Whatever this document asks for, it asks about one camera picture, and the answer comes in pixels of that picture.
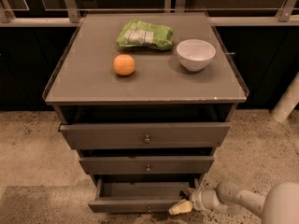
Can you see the grey drawer cabinet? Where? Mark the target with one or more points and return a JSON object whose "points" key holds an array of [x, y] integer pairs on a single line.
{"points": [[85, 89]]}

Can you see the grey bottom drawer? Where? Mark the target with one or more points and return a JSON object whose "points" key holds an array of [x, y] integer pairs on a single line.
{"points": [[141, 193]]}

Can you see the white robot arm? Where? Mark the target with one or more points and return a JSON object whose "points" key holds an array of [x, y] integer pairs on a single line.
{"points": [[279, 206]]}

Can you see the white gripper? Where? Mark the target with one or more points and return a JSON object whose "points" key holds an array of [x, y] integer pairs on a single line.
{"points": [[198, 199]]}

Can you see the orange fruit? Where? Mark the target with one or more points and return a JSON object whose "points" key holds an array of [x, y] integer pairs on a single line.
{"points": [[124, 65]]}

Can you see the grey top drawer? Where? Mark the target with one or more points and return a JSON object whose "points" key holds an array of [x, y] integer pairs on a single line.
{"points": [[144, 135]]}

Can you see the grey drawer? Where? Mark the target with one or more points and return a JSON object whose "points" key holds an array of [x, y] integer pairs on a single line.
{"points": [[141, 165], [141, 193], [144, 135]]}

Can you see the metal railing frame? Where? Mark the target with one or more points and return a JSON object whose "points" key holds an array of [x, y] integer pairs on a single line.
{"points": [[56, 13]]}

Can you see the green snack bag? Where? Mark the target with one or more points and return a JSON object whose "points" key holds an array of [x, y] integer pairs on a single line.
{"points": [[137, 33]]}

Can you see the white ceramic bowl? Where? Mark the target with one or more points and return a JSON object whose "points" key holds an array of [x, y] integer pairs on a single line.
{"points": [[195, 54]]}

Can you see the grey middle drawer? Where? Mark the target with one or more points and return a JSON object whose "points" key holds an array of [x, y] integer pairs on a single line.
{"points": [[141, 165]]}

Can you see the white diagonal pole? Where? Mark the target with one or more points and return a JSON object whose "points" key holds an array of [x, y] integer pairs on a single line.
{"points": [[288, 101]]}

